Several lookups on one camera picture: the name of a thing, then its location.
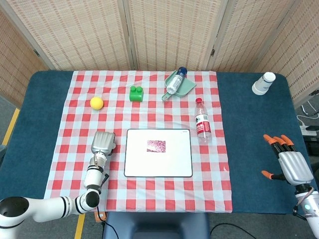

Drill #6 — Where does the dark blue table cover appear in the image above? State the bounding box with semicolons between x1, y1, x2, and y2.
0;70;311;215

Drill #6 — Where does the left black-fingered silver robot hand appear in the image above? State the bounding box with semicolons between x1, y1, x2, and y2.
90;131;117;156

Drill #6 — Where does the right orange-tipped silver robot hand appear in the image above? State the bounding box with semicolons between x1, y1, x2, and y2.
261;134;314;186

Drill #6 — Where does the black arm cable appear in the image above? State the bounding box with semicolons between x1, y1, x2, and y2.
96;208;114;239

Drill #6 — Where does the clear bottle blue cap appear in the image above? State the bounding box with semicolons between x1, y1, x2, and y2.
166;66;188;95

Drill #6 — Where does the red white checkered tablecloth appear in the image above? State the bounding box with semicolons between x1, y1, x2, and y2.
43;70;234;214

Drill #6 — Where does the clear bottle red label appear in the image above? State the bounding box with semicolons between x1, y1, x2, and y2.
194;98;212;144

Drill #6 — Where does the yellow ball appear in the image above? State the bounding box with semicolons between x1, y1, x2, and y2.
89;96;104;111

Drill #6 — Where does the woven bamboo folding screen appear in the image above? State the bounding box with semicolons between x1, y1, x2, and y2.
0;0;319;108

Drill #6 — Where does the white power strip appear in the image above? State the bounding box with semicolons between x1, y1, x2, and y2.
299;124;319;136

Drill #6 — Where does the white rectangular board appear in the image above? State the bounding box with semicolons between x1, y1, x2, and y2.
124;128;193;178

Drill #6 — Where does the green toy building block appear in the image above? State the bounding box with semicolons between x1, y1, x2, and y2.
129;86;145;103

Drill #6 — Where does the pale green dustpan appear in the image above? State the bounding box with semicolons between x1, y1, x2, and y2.
161;70;197;102

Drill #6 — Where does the dark blue padded seat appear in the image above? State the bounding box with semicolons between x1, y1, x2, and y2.
102;211;211;239

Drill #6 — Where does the black floor cable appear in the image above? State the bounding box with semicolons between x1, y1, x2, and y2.
210;222;241;239

